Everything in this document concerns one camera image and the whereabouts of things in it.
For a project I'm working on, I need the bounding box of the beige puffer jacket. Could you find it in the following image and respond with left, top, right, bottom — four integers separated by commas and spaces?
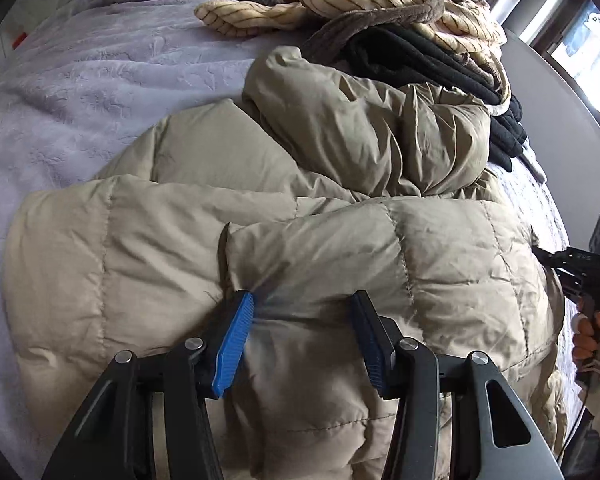
3, 47, 567, 479

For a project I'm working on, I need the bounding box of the person's right hand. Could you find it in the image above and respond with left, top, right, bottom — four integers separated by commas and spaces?
572, 311, 600, 390

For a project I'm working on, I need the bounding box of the light grey cloth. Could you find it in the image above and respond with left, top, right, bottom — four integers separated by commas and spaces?
519, 140, 547, 184

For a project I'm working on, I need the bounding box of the black folded fleece garment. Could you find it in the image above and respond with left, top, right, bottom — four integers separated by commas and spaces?
339, 24, 528, 172

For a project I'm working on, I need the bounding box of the lavender embossed bed blanket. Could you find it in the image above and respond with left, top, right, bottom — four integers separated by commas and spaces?
0, 0, 299, 479

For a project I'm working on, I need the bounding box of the beige striped plush robe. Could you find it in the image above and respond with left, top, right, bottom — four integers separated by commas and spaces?
194, 0, 512, 114

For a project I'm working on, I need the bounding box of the red small box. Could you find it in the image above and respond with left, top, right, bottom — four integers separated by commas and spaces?
12, 32, 28, 50

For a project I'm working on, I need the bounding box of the window with dark frame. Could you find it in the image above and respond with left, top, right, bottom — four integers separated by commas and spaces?
550, 0, 600, 113

